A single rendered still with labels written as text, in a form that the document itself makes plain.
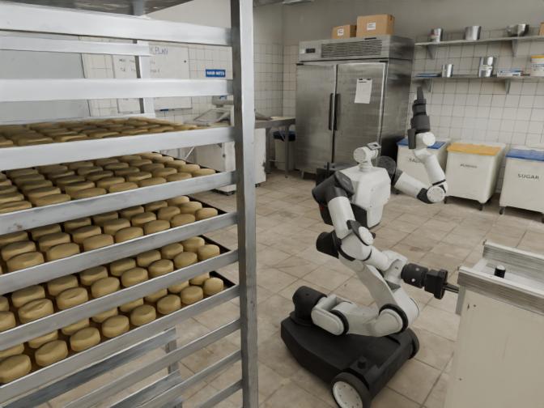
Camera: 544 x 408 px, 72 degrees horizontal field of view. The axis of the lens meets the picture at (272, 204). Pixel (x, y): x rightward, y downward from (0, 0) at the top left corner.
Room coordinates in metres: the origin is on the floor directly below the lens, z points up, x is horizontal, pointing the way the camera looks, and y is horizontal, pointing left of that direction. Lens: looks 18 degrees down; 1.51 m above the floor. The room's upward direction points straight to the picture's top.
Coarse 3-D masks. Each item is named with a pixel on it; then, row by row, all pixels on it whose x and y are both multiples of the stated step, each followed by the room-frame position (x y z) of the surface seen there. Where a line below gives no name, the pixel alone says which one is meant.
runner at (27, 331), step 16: (224, 256) 0.74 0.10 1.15; (176, 272) 0.66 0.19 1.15; (192, 272) 0.69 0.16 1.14; (208, 272) 0.71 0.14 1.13; (128, 288) 0.60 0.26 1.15; (144, 288) 0.62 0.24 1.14; (160, 288) 0.64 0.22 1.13; (80, 304) 0.54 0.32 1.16; (96, 304) 0.56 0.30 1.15; (112, 304) 0.58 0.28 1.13; (48, 320) 0.51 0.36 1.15; (64, 320) 0.53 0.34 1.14; (80, 320) 0.54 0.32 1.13; (0, 336) 0.47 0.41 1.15; (16, 336) 0.48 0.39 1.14; (32, 336) 0.49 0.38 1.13
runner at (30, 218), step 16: (208, 176) 0.72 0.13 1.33; (224, 176) 0.74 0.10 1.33; (128, 192) 0.61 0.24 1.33; (144, 192) 0.63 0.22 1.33; (160, 192) 0.65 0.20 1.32; (176, 192) 0.67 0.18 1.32; (192, 192) 0.69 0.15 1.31; (32, 208) 0.52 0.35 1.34; (48, 208) 0.53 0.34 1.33; (64, 208) 0.55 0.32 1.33; (80, 208) 0.56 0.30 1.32; (96, 208) 0.58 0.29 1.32; (112, 208) 0.59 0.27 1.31; (0, 224) 0.49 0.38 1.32; (16, 224) 0.50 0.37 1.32; (32, 224) 0.52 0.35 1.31; (48, 224) 0.53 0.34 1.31
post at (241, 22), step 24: (240, 0) 0.74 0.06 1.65; (240, 24) 0.74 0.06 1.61; (240, 48) 0.74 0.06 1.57; (240, 72) 0.74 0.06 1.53; (240, 96) 0.74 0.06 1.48; (240, 120) 0.74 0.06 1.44; (240, 144) 0.75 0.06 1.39; (240, 168) 0.75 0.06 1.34; (240, 192) 0.75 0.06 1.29; (240, 216) 0.75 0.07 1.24; (240, 240) 0.75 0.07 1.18; (240, 264) 0.75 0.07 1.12; (240, 288) 0.76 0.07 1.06; (240, 312) 0.76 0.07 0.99; (240, 336) 0.76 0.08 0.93
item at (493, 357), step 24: (504, 264) 1.30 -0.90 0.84; (480, 312) 1.08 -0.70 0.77; (504, 312) 1.04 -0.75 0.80; (528, 312) 1.00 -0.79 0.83; (480, 336) 1.07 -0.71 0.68; (504, 336) 1.03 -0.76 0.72; (528, 336) 0.99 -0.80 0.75; (456, 360) 1.12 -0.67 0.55; (480, 360) 1.06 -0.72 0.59; (504, 360) 1.02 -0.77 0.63; (528, 360) 0.98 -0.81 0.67; (456, 384) 1.10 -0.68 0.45; (480, 384) 1.05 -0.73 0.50; (504, 384) 1.01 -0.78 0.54; (528, 384) 0.96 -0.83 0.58
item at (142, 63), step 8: (136, 40) 1.08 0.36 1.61; (136, 56) 1.09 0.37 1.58; (136, 64) 1.09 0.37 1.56; (144, 64) 1.09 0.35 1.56; (136, 72) 1.10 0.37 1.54; (144, 72) 1.08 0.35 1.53; (144, 104) 1.08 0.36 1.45; (152, 104) 1.09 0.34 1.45; (144, 112) 1.08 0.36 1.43; (152, 112) 1.09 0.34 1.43; (168, 328) 1.08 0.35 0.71; (168, 344) 1.08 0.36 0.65; (168, 368) 1.09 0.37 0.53; (176, 368) 1.09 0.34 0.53; (176, 384) 1.09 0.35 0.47
